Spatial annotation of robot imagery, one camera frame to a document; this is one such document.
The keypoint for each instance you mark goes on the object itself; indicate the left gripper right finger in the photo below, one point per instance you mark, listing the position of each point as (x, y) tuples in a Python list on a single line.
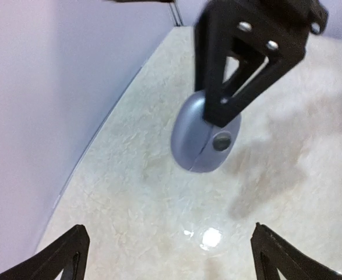
[(274, 256)]

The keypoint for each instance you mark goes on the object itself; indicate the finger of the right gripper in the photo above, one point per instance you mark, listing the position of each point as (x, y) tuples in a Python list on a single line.
[(241, 49)]

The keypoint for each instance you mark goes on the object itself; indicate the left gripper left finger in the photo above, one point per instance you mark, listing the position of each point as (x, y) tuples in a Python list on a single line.
[(65, 257)]

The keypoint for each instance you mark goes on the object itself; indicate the purple earbud charging case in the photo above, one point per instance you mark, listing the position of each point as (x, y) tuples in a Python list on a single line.
[(197, 145)]

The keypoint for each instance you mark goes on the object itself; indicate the left aluminium frame post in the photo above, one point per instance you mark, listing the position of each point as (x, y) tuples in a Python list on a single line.
[(176, 14)]

